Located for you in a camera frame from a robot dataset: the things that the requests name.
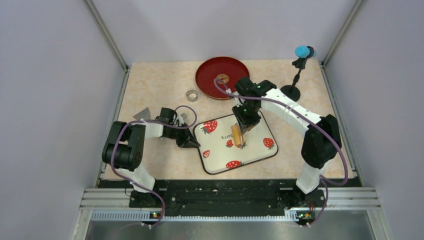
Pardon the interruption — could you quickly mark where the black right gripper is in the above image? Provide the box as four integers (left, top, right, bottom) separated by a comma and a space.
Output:
232, 102, 261, 135

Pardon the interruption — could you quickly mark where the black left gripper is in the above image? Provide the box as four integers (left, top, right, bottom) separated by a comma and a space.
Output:
165, 122, 200, 148

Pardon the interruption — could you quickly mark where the wooden dough roller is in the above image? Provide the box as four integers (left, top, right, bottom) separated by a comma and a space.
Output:
231, 123, 245, 148

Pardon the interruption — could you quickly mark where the strawberry print rectangular tray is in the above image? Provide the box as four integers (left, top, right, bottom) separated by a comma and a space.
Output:
193, 112, 279, 175

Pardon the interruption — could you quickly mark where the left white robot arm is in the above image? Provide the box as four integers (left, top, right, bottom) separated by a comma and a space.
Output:
101, 107, 201, 207

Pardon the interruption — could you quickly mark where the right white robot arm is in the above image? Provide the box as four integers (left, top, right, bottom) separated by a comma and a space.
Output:
232, 77, 346, 206

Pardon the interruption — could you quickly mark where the red round lacquer plate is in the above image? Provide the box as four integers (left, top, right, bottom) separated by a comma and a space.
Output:
195, 56, 250, 100

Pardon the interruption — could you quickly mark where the blue microphone on stand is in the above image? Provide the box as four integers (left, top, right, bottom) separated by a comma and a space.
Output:
280, 45, 316, 102

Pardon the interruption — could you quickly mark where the metal dough scraper wooden handle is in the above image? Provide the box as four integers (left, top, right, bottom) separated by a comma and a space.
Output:
133, 107, 151, 121

